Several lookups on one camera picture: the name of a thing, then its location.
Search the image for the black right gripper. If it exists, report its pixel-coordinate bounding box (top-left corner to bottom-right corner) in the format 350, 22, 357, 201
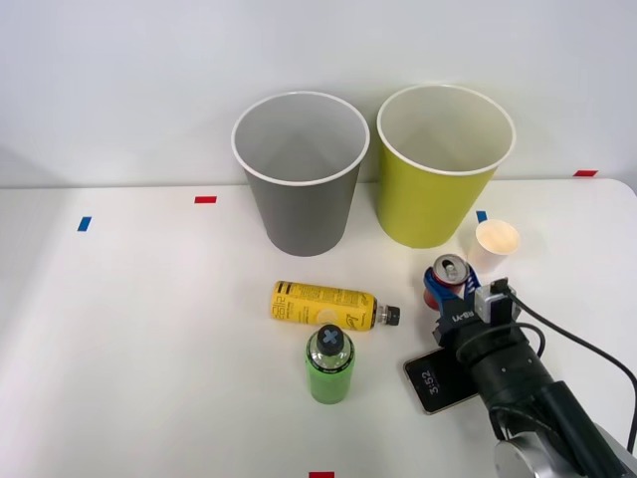
423, 266, 523, 351

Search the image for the red drink can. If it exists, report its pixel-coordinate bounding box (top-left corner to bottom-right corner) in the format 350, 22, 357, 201
421, 253, 472, 313

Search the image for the white paper cup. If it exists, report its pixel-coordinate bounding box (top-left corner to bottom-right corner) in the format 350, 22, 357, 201
469, 219, 522, 278

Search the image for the smartphone with black screen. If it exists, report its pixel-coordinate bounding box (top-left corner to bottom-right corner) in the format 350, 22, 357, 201
402, 346, 483, 415

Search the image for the yellow-green plastic waste bin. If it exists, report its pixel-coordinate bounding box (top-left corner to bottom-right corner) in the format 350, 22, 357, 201
375, 84, 518, 249

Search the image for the yellow plastic bottle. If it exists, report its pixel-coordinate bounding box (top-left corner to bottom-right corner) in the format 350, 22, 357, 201
269, 280, 402, 335

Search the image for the green plastic bottle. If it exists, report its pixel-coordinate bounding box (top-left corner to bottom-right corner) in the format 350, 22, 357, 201
305, 323, 356, 405

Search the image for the grey plastic waste bin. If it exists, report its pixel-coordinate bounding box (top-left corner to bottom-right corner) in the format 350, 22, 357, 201
230, 90, 371, 258

